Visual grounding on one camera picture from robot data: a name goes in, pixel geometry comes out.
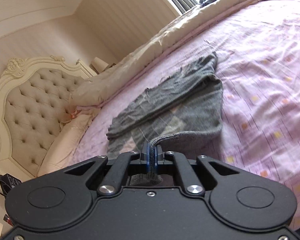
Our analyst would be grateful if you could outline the grey argyle knit sweater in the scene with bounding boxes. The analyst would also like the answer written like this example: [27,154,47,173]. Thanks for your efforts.
[107,52,223,186]

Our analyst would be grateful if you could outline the cream pillow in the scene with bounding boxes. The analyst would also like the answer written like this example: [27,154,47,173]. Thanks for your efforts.
[37,114,94,177]

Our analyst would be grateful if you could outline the beige duvet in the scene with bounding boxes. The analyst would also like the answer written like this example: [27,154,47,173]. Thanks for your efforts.
[69,0,273,107]

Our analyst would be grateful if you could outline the cream tufted headboard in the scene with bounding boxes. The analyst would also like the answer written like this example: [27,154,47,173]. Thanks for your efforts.
[0,55,96,181]

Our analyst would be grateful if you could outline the beige bedside lamp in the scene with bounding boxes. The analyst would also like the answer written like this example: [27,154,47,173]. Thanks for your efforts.
[90,57,109,74]

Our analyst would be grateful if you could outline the pink patterned bed sheet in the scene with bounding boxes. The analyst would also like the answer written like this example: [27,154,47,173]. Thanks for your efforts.
[71,0,300,229]

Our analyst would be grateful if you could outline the black device with cable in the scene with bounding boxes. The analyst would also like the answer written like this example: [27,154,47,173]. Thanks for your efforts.
[0,173,22,197]

